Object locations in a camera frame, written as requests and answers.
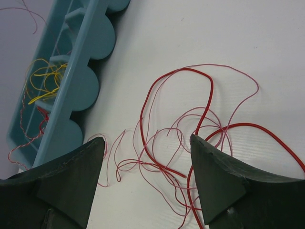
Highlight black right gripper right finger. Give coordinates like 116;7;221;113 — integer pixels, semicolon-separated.
190;135;305;229

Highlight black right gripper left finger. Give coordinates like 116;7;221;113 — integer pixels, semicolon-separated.
0;137;105;229

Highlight separated red wire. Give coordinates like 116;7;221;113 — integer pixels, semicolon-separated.
8;93;51;170

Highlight red yellow wire bundle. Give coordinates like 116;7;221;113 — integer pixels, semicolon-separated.
87;63;305;229

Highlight teal plastic compartment tray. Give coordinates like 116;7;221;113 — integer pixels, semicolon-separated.
7;0;129;170

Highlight yellow wires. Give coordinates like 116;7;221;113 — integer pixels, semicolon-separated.
25;58;69;105

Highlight thin pink wire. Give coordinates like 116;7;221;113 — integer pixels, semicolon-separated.
0;0;47;35

